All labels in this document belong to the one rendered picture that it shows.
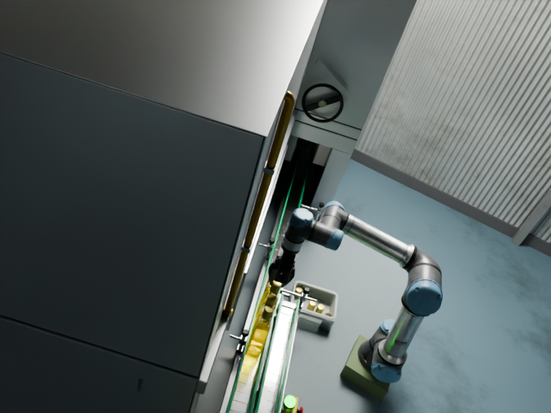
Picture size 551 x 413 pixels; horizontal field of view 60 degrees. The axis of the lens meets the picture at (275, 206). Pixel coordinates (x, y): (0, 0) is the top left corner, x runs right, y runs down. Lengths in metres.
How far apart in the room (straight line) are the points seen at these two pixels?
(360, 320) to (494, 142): 2.75
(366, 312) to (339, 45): 1.32
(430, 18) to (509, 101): 0.98
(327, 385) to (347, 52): 1.53
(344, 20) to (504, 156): 2.80
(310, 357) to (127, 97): 1.64
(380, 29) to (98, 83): 1.73
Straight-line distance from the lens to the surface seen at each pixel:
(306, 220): 1.60
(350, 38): 2.38
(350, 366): 2.17
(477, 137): 4.76
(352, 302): 2.51
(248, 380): 1.93
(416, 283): 1.70
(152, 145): 0.84
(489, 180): 4.92
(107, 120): 0.85
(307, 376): 2.16
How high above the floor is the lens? 2.52
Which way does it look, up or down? 38 degrees down
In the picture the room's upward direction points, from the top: 18 degrees clockwise
